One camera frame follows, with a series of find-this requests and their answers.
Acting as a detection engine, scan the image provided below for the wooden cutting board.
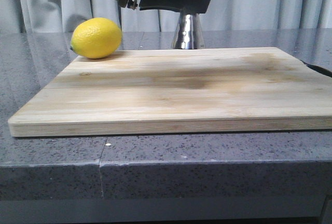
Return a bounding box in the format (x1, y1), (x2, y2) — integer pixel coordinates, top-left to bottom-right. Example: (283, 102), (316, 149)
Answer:
(8, 47), (331, 137)

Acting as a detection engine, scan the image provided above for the steel double jigger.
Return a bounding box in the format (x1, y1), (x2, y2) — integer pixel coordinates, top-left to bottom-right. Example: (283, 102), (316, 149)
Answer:
(172, 7), (205, 50)

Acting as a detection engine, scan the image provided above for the yellow lemon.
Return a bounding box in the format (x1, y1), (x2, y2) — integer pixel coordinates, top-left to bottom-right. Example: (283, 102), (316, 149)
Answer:
(71, 17), (122, 59)

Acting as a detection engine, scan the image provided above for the grey curtain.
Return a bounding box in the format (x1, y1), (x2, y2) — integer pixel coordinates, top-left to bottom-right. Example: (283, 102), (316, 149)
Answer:
(0, 0), (332, 34)

